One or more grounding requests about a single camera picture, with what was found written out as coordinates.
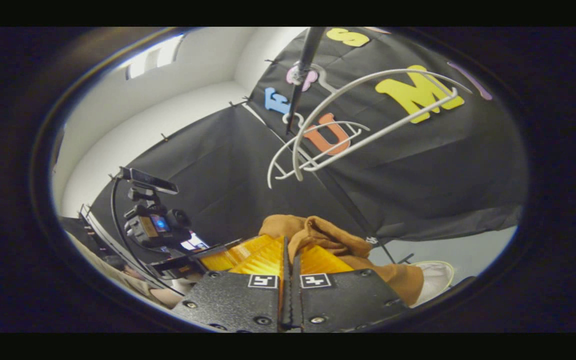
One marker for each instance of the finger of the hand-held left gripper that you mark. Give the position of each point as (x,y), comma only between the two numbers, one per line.
(193,255)

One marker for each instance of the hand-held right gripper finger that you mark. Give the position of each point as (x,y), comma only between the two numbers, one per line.
(286,280)
(296,290)

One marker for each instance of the brown jacket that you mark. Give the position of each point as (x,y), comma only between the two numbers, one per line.
(328,235)

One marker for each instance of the white laundry hamper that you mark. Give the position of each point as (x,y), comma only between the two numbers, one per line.
(435,280)

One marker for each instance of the white clothes hanger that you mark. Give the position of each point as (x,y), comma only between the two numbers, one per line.
(270,175)
(379,131)

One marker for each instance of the large ceiling light panel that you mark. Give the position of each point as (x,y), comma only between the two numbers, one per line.
(155,57)

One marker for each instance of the black clothes rail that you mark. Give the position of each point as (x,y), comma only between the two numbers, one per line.
(308,50)

